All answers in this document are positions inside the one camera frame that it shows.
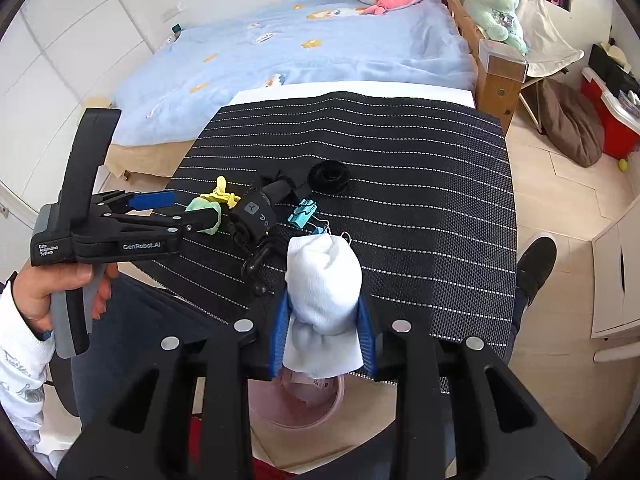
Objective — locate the white cloth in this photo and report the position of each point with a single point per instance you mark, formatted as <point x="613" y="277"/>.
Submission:
<point x="322" y="285"/>

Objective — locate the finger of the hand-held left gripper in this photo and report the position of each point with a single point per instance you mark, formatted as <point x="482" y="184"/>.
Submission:
<point x="150" y="200"/>
<point x="165" y="221"/>

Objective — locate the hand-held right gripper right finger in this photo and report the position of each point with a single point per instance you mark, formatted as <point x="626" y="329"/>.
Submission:
<point x="367" y="340"/>

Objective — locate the black striped mesh mat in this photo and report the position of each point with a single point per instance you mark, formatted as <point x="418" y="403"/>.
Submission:
<point x="400" y="200"/>

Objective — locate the red storage box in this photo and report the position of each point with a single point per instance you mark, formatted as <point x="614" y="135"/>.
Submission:
<point x="620" y="130"/>

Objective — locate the light blue printed blanket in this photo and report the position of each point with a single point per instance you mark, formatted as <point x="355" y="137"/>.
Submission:
<point x="300" y="65"/>

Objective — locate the person's left hand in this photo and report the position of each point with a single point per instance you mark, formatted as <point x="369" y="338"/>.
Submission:
<point x="35" y="290"/>

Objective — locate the white pole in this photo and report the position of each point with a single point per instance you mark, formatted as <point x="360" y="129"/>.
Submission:
<point x="615" y="354"/>

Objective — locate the small teal object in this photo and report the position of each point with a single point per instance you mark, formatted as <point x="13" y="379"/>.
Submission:
<point x="176" y="30"/>

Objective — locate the beige mattress base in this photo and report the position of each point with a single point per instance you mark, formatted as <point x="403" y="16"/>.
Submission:
<point x="145" y="160"/>

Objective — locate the teal binder clip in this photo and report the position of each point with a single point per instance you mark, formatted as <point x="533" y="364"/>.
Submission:
<point x="302" y="212"/>

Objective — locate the wooden bed frame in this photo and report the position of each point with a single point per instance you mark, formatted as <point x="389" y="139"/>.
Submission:
<point x="500" y="95"/>

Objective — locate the pink bin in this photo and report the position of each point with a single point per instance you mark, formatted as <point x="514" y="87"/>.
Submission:
<point x="300" y="407"/>

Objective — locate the person's black shoe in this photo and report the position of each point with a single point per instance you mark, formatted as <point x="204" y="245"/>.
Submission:
<point x="537" y="265"/>

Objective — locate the white cabinet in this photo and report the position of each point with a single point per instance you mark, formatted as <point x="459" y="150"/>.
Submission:
<point x="607" y="280"/>

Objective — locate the person's left forearm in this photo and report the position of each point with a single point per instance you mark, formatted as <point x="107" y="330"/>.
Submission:
<point x="20" y="360"/>

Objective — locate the black hair scrunchie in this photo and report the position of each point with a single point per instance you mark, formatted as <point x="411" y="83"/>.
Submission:
<point x="327" y="176"/>

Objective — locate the clear corner guard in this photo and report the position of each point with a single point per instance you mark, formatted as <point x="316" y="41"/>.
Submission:
<point x="500" y="55"/>

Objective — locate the brown cushion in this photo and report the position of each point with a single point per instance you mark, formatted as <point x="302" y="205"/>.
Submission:
<point x="570" y="120"/>

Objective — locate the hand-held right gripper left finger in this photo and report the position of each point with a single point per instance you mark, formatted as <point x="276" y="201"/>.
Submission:
<point x="277" y="335"/>

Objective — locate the white fabric chair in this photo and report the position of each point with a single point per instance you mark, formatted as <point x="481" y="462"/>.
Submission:
<point x="540" y="35"/>

